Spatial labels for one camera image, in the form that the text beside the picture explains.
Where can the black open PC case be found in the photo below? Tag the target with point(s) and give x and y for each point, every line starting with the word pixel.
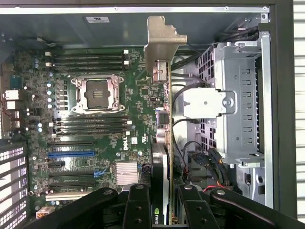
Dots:
pixel 143 31

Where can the blue expansion slot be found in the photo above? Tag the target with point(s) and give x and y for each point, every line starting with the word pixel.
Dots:
pixel 71 153

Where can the white PCI slot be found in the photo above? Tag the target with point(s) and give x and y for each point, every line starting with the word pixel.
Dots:
pixel 69 196

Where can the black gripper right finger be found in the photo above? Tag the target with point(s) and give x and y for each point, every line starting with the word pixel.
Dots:
pixel 197 212

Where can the green motherboard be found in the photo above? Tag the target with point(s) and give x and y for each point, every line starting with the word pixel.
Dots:
pixel 112 143

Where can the short black expansion slot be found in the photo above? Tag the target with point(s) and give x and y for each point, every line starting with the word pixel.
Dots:
pixel 57 164

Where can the long black expansion slot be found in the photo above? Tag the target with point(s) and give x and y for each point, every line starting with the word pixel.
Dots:
pixel 71 175
pixel 71 184
pixel 71 144

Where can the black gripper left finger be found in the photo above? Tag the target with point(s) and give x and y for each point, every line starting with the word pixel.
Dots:
pixel 139 210

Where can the silver finned heat sink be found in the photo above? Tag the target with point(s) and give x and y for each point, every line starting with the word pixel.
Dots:
pixel 126 174

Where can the metal CPU socket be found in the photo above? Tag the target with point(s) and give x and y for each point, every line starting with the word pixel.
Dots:
pixel 97 95

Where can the white power connector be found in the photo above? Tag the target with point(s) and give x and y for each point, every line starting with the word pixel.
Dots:
pixel 45 212

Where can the metal drive cage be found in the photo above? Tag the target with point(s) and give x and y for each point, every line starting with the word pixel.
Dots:
pixel 238 71

